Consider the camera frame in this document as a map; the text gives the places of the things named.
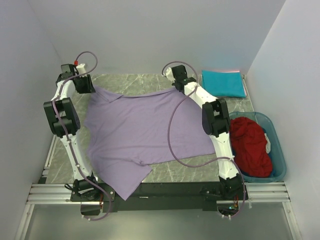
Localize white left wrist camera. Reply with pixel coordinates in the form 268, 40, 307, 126
74, 60, 87, 76

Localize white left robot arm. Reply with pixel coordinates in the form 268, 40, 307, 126
43, 60, 101, 202

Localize red t-shirt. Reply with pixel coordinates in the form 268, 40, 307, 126
230, 116, 273, 178

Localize purple t-shirt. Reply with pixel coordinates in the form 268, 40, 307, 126
84, 87, 215, 200

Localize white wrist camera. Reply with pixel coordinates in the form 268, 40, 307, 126
74, 60, 87, 76
162, 67, 175, 83

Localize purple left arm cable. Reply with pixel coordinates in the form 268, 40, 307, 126
51, 51, 117, 222

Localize folded teal t-shirt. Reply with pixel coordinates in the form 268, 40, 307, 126
201, 70, 231, 97

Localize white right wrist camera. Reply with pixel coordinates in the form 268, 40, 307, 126
162, 67, 175, 83

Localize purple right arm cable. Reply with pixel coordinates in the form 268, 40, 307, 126
161, 61, 248, 221

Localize white cloth in basket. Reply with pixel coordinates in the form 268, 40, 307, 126
264, 132, 271, 154

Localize aluminium frame rail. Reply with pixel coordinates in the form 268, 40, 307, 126
26, 182, 291, 205

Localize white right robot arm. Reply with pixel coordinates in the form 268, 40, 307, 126
162, 61, 247, 201

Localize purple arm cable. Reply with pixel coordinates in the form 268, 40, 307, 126
51, 51, 117, 222
161, 61, 248, 221

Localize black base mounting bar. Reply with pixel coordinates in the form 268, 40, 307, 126
65, 176, 248, 216

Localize blue plastic laundry basket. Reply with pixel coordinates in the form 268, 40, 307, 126
229, 111, 287, 184

